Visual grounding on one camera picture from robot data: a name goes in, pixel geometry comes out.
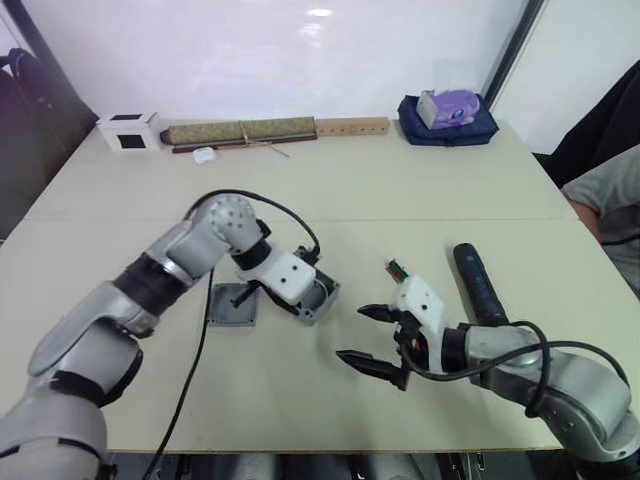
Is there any black chair back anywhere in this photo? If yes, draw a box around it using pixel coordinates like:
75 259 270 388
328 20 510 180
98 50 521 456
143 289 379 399
531 63 640 189

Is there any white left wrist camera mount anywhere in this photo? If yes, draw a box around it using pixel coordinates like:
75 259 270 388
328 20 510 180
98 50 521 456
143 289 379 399
235 252 318 303

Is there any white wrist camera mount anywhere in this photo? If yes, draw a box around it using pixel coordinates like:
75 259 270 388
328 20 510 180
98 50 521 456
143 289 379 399
235 252 318 303
390 274 447 374

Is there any flat grey box lid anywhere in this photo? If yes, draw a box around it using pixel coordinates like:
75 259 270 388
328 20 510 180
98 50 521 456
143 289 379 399
207 282 260 328

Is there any dark slanted window frame post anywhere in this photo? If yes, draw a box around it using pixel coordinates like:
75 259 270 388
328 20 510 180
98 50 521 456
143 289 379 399
482 0 547 107

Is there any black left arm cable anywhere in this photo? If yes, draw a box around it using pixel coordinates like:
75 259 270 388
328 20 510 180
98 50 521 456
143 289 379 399
142 188 322 480

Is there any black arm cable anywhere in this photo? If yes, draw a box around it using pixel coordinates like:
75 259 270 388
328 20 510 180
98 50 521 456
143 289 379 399
142 188 322 480
397 319 631 419

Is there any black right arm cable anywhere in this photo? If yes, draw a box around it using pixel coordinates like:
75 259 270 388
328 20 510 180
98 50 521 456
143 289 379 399
397 319 631 419

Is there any dark blue fabric bag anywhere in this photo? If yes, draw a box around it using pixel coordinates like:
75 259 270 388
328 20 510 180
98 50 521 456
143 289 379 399
397 93 500 148

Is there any small green red connector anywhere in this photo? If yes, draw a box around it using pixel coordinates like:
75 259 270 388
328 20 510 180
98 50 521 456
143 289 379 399
383 258 410 287

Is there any person in grey shirt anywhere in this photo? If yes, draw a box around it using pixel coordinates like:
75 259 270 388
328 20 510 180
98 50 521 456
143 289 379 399
561 144 640 297

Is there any wooden block with holes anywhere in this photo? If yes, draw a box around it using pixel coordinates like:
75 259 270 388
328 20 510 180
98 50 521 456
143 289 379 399
315 116 391 139

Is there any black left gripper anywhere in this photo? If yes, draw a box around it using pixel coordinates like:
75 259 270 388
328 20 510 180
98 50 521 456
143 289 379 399
229 279 300 318

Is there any grey plastic box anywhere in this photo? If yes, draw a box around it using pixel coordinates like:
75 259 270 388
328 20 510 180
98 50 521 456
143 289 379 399
292 267 342 327

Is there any rolled bamboo mat with string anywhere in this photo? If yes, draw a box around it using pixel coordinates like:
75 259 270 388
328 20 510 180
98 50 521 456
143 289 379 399
159 115 318 155

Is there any dark blue electric screwdriver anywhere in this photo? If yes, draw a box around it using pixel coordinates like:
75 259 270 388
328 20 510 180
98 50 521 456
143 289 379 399
452 242 511 327

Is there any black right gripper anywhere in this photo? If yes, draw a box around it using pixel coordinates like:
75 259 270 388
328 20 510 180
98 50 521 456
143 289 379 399
335 303 434 392

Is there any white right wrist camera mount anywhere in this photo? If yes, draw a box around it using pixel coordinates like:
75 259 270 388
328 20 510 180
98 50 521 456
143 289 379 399
390 274 447 374

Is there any white cube with black squares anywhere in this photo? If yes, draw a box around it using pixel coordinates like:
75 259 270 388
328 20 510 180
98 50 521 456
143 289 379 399
95 111 162 153

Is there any purple tissue pack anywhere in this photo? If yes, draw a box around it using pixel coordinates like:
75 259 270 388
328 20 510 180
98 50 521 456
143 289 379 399
416 89 482 129

